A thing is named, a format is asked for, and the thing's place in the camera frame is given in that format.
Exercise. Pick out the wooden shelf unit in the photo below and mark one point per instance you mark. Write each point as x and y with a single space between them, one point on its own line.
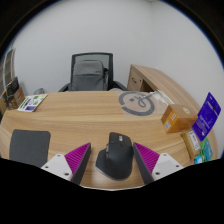
7 70

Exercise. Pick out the wooden side desk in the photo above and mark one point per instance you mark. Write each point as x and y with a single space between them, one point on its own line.
135 80

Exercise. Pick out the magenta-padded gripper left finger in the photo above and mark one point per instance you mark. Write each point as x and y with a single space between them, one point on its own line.
78 156

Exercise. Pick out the teal packet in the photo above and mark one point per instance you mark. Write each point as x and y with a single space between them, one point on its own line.
207 150

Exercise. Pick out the purple card package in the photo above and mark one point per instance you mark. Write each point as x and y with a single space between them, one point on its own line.
207 117

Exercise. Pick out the grey backpack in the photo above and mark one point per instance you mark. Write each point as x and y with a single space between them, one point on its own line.
89 75

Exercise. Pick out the dark grey mouse pad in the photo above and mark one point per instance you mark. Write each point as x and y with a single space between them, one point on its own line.
29 146

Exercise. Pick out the dark grey computer mouse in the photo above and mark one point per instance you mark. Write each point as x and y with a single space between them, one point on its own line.
116 156

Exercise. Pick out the small brown labelled box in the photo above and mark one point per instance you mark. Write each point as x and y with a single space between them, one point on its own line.
192 144

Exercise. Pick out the orange-brown cardboard box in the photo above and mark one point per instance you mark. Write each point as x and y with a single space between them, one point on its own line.
178 120

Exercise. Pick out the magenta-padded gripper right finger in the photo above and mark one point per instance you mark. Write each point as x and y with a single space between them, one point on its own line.
146 157

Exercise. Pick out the wide black box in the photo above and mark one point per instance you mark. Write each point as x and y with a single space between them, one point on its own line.
12 86

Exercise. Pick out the white sticker sheet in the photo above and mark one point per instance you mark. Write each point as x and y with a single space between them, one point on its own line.
32 102

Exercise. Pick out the black mesh office chair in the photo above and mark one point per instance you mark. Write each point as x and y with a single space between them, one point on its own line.
91 55

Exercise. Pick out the dark printed box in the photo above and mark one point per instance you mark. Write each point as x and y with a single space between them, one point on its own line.
5 100

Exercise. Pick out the blue packet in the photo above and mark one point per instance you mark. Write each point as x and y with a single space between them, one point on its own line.
198 160

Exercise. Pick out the grey waste bin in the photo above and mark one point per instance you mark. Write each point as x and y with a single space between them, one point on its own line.
40 91

